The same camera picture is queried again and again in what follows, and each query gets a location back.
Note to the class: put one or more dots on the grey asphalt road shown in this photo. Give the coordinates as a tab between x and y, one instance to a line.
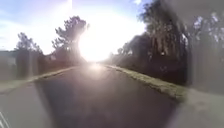
100	100

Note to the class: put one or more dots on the pine tree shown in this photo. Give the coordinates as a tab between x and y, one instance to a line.
69	36

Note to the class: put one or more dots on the row of tall trees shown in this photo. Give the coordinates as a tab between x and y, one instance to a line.
160	46

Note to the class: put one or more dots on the small dark tree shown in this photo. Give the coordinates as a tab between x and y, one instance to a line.
27	53

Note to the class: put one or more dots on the grass verge beside road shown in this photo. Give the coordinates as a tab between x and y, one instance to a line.
153	83

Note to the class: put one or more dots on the pale kerb strip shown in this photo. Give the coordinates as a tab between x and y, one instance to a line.
30	80

